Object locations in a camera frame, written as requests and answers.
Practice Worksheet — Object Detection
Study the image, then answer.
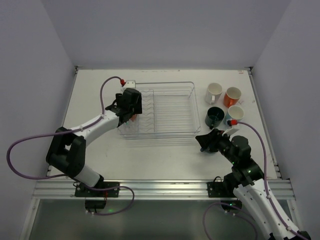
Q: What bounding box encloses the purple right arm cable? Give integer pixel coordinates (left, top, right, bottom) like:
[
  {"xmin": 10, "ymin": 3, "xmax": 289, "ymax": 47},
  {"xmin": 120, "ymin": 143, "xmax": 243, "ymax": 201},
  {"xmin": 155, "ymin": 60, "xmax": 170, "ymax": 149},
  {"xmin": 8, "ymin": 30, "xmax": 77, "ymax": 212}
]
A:
[{"xmin": 227, "ymin": 119, "xmax": 312, "ymax": 240}]

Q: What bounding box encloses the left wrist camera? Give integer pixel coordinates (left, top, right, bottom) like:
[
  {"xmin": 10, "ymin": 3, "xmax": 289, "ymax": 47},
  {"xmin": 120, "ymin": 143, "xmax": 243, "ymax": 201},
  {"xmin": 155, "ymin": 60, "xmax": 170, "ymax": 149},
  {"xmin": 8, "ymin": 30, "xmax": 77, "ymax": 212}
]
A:
[{"xmin": 121, "ymin": 80, "xmax": 136, "ymax": 92}]

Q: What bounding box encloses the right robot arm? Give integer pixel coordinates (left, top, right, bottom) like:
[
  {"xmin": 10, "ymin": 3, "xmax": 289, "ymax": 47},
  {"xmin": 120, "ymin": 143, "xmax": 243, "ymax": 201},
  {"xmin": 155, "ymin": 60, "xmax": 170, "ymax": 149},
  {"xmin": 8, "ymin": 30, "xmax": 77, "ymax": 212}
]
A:
[{"xmin": 195, "ymin": 128, "xmax": 311, "ymax": 240}]

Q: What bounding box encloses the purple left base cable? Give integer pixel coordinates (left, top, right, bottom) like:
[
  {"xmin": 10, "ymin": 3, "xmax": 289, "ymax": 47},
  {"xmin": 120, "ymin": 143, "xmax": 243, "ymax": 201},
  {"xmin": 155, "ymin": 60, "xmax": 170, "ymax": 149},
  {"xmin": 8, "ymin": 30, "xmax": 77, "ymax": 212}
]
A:
[{"xmin": 84, "ymin": 185, "xmax": 136, "ymax": 216}]

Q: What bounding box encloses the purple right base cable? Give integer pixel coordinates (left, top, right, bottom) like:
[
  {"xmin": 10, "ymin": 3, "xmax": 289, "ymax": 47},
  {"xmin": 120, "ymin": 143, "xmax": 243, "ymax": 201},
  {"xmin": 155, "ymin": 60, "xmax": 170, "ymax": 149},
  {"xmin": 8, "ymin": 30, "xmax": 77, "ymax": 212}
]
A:
[{"xmin": 202, "ymin": 199, "xmax": 260, "ymax": 240}]

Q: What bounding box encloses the dark blue mug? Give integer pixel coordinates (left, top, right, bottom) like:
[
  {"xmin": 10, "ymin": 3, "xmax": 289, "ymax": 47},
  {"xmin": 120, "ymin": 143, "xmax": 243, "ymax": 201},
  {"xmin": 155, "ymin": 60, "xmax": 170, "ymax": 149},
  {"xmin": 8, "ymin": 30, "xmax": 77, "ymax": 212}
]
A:
[{"xmin": 200, "ymin": 147, "xmax": 212, "ymax": 153}]

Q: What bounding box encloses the clear glass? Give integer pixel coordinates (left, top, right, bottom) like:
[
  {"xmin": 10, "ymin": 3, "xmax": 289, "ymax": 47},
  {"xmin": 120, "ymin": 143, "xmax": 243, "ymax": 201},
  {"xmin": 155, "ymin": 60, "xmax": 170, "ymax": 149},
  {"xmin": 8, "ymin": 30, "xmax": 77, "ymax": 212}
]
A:
[{"xmin": 119, "ymin": 120, "xmax": 137, "ymax": 135}]

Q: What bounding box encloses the light blue mug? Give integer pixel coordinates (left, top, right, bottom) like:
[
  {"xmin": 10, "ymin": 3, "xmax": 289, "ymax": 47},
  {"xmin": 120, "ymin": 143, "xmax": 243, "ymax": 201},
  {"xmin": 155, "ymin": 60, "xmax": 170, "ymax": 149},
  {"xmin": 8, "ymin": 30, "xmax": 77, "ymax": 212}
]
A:
[{"xmin": 224, "ymin": 105, "xmax": 245, "ymax": 126}]

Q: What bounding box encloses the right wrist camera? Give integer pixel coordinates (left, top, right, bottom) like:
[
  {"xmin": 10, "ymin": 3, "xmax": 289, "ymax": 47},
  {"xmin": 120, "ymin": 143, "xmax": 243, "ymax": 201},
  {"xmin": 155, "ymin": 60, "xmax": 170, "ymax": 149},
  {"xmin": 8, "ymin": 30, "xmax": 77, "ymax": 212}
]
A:
[{"xmin": 222, "ymin": 119, "xmax": 239, "ymax": 136}]

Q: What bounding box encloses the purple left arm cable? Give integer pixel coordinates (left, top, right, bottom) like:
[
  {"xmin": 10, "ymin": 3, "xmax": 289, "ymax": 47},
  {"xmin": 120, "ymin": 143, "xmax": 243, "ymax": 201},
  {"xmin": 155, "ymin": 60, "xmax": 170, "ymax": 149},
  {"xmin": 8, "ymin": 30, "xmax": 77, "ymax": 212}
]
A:
[{"xmin": 6, "ymin": 76, "xmax": 126, "ymax": 180}]

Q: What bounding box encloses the clear wire dish rack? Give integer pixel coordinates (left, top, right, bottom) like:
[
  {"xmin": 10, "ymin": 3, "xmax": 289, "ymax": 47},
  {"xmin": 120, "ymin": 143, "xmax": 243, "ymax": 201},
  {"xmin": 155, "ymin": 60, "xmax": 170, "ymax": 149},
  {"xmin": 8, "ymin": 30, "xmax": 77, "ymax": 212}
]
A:
[{"xmin": 118, "ymin": 81, "xmax": 201, "ymax": 140}]

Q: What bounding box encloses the pink cup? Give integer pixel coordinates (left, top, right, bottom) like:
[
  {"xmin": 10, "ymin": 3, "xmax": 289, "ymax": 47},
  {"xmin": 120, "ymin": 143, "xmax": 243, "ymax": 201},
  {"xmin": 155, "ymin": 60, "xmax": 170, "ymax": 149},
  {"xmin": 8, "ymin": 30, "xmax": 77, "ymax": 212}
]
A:
[{"xmin": 130, "ymin": 114, "xmax": 138, "ymax": 122}]

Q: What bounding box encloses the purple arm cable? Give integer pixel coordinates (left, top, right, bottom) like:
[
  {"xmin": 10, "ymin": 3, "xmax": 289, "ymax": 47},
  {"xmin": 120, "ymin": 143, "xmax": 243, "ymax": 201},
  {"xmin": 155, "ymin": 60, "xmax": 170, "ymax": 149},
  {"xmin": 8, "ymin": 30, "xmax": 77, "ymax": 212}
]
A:
[
  {"xmin": 6, "ymin": 76, "xmax": 126, "ymax": 180},
  {"xmin": 227, "ymin": 119, "xmax": 312, "ymax": 240}
]

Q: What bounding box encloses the aluminium front rail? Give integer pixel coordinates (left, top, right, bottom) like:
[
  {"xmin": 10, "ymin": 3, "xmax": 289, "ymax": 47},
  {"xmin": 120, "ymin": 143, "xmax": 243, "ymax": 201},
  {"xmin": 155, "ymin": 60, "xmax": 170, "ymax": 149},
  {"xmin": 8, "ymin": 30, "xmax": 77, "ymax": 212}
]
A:
[{"xmin": 32, "ymin": 178, "xmax": 295, "ymax": 200}]

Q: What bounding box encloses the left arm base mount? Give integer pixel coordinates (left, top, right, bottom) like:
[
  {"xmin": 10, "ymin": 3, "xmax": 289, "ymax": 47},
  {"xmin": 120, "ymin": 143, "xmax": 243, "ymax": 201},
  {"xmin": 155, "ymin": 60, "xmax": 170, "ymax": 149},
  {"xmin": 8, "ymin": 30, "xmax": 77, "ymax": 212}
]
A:
[{"xmin": 74, "ymin": 181, "xmax": 120, "ymax": 198}]

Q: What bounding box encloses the white mug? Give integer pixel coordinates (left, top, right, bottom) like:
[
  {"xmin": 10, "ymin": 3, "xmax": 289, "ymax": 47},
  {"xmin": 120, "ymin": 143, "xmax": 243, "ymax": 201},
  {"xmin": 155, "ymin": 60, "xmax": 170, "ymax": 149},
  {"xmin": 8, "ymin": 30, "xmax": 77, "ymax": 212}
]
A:
[{"xmin": 205, "ymin": 82, "xmax": 223, "ymax": 105}]

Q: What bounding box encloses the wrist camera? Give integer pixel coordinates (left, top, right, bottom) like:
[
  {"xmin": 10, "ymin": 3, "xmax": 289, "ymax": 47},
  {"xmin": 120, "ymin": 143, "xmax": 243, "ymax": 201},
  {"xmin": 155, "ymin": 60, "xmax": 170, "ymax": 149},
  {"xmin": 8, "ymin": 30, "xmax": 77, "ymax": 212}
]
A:
[
  {"xmin": 222, "ymin": 119, "xmax": 239, "ymax": 136},
  {"xmin": 121, "ymin": 80, "xmax": 136, "ymax": 92}
]

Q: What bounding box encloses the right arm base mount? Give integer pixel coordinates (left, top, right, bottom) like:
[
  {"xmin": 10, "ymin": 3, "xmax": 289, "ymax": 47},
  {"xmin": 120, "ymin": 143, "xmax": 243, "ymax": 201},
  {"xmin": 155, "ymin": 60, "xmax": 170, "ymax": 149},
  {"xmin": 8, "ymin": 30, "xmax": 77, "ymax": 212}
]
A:
[{"xmin": 206, "ymin": 176, "xmax": 235, "ymax": 198}]

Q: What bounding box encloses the dark green mug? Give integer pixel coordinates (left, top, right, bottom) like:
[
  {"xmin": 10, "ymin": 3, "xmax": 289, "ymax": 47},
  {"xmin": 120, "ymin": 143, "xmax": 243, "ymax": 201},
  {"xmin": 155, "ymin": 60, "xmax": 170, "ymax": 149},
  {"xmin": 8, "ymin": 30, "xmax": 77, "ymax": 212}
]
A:
[{"xmin": 205, "ymin": 106, "xmax": 225, "ymax": 130}]

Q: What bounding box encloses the orange mug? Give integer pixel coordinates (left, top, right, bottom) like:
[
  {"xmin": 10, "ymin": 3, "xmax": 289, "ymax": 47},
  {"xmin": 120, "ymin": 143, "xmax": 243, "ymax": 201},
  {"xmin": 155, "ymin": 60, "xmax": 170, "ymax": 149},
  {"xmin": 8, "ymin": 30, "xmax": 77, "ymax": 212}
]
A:
[{"xmin": 223, "ymin": 87, "xmax": 242, "ymax": 108}]

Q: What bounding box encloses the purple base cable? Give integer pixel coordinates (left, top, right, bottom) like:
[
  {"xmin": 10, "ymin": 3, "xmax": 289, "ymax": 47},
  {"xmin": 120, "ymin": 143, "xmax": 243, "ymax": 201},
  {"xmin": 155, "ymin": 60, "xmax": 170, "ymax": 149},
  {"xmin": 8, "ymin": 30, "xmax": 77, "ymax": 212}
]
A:
[
  {"xmin": 84, "ymin": 185, "xmax": 136, "ymax": 216},
  {"xmin": 202, "ymin": 199, "xmax": 260, "ymax": 240}
]

